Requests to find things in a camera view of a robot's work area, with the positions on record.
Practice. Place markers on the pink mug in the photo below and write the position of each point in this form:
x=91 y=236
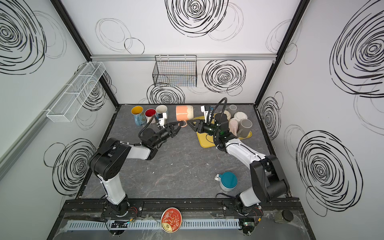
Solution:
x=233 y=126

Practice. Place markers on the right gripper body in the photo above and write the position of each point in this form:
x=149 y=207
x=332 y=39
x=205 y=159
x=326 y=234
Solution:
x=199 y=127

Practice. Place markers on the peach mug cream base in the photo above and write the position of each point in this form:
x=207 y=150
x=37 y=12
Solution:
x=184 y=113

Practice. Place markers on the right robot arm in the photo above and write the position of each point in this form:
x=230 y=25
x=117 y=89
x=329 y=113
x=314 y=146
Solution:
x=267 y=175

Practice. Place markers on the grey mug at back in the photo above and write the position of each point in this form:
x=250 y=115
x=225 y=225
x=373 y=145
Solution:
x=232 y=109

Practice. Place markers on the dark jar black lid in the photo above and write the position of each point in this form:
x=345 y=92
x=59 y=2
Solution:
x=283 y=216

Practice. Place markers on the white slotted cable duct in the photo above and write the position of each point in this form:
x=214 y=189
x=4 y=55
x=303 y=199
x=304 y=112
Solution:
x=191 y=224

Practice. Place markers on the yellow plastic tray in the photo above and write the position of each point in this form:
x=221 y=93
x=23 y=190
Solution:
x=206 y=141

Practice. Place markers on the blue patterned mug yellow inside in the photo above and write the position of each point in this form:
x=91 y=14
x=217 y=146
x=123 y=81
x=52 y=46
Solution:
x=139 y=115

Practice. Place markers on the cream mug red inside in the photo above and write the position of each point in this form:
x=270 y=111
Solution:
x=150 y=115

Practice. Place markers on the light blue mug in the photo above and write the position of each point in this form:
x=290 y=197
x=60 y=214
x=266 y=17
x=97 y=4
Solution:
x=162 y=112

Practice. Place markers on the white wire shelf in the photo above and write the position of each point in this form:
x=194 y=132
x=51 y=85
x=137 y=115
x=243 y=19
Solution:
x=84 y=91

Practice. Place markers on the red round tin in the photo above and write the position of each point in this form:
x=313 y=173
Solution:
x=171 y=220

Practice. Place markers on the white mug on tray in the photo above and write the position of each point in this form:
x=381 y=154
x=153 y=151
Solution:
x=240 y=116

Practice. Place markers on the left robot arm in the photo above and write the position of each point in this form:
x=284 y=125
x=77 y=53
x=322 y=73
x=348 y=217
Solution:
x=108 y=160

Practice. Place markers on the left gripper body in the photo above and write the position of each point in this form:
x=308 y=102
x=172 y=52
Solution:
x=167 y=131

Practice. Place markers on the white jar teal lid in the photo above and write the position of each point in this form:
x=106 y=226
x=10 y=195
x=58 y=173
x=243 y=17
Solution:
x=228 y=181

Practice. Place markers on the large grey mug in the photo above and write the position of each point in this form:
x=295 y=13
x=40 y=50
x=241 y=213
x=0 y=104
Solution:
x=244 y=128

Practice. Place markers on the black wire basket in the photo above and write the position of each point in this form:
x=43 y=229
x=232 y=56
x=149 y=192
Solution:
x=176 y=70

